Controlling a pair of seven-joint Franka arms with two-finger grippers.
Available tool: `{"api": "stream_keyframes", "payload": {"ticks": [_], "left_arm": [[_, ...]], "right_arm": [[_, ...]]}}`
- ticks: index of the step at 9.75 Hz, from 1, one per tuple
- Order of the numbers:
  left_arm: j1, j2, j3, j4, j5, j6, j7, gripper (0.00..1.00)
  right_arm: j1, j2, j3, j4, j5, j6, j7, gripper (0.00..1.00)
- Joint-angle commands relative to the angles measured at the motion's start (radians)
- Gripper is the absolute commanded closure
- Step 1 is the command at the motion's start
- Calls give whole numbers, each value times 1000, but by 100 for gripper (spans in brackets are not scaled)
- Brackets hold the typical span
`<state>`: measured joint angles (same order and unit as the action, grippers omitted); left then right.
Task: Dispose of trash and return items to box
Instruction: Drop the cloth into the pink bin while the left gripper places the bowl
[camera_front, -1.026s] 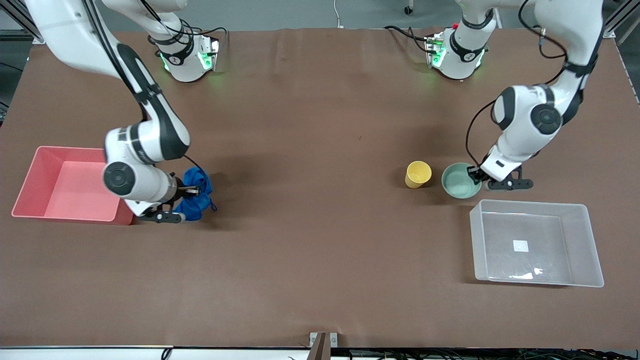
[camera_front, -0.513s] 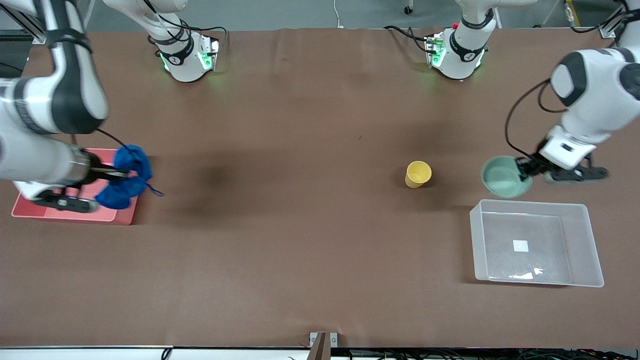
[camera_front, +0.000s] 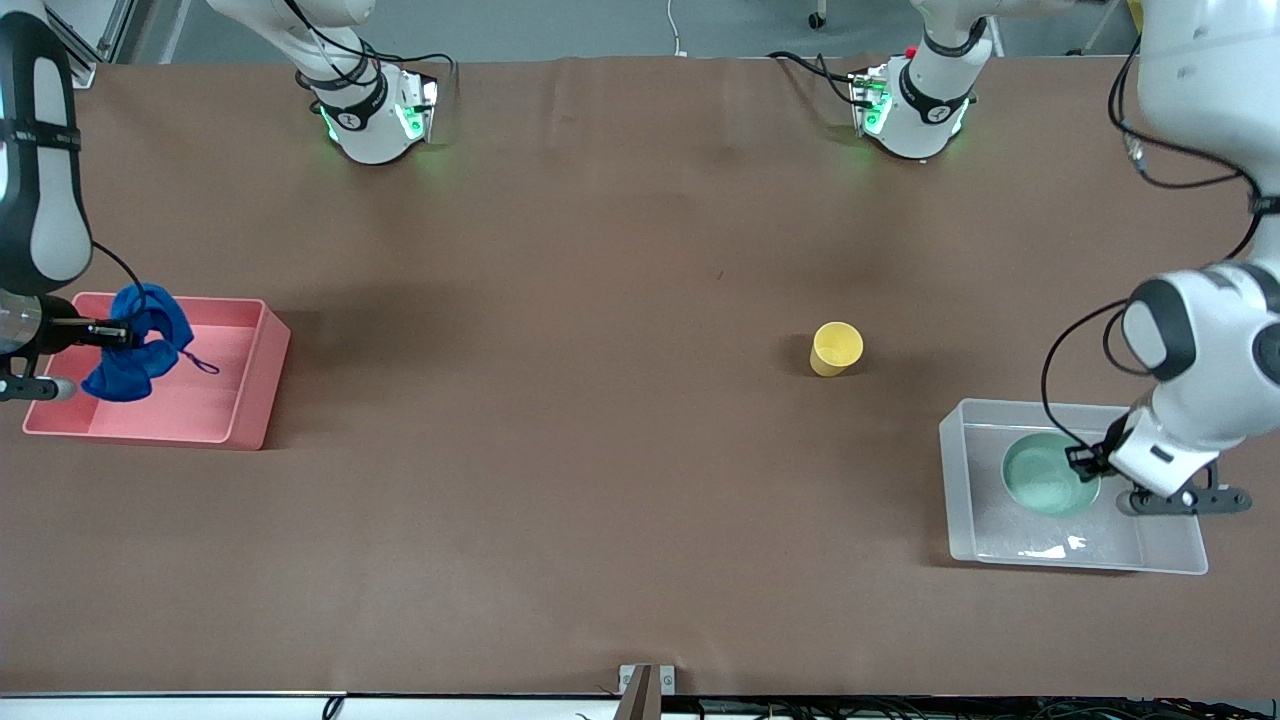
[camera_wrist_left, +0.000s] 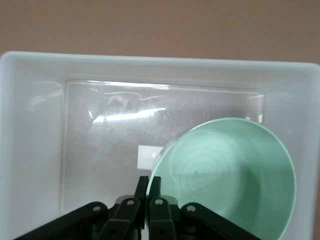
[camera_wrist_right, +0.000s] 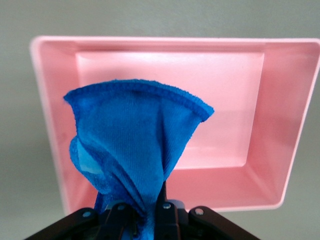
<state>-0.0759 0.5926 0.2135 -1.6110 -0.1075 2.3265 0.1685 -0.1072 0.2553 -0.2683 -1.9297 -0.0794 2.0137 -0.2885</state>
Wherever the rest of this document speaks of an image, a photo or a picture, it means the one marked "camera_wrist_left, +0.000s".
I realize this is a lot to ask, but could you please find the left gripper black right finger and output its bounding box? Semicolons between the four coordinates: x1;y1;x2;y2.
148;176;261;240

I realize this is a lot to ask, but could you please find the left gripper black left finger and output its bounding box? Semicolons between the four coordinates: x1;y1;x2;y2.
14;175;149;240

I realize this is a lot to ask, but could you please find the mint green bowl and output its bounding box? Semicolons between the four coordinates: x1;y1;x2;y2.
147;117;297;240

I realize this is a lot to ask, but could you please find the translucent white plastic box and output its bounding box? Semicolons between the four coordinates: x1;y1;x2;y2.
0;51;320;240

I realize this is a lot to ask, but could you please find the white rectangular label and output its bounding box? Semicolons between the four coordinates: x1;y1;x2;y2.
137;144;164;170

